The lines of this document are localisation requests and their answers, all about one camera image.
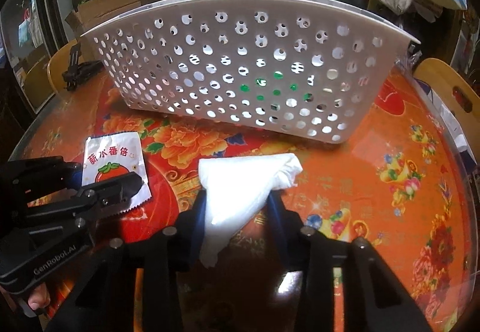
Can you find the brown cardboard box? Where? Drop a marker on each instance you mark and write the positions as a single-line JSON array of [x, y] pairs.
[[94, 12]]

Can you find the black phone stand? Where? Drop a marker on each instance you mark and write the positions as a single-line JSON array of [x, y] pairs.
[[77, 72]]

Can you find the tomato print white packet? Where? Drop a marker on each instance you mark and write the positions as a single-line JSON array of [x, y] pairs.
[[112, 156]]

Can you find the right wooden chair back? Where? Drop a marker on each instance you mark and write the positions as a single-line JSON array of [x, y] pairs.
[[460, 99]]

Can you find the white tissue cloth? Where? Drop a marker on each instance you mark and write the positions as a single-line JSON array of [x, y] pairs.
[[236, 189]]

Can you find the person's left hand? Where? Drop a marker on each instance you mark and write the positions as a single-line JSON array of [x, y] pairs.
[[39, 297]]

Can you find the green plastic bag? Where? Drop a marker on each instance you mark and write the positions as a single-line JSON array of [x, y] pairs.
[[278, 85]]

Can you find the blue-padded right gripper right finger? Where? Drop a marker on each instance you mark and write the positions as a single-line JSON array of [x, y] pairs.
[[374, 299]]

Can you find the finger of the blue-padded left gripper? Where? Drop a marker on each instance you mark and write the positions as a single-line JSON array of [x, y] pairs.
[[32, 179], [101, 193]]

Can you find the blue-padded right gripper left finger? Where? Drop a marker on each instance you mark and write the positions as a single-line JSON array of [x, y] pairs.
[[133, 286]]

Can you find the white perforated plastic basket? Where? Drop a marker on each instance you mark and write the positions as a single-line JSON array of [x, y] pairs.
[[184, 56]]

